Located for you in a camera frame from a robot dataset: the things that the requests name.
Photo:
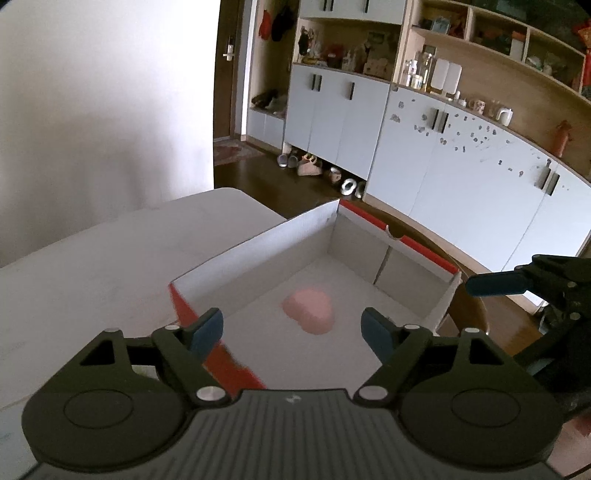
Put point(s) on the white wall cabinet unit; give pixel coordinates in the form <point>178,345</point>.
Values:
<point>400,98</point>

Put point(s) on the pink heart-shaped box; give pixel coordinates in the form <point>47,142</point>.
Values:
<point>312,309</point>

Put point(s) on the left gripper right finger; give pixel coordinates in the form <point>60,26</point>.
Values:
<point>399,349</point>

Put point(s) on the red cardboard box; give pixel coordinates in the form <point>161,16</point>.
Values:
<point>335,248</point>

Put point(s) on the white kettle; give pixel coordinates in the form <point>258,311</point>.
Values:
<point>504,115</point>

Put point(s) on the brown wooden door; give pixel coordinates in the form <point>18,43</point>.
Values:
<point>230,12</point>

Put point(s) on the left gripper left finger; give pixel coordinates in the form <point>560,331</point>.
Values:
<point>180,356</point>

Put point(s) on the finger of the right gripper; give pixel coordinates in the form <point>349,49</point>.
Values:
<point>497,284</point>

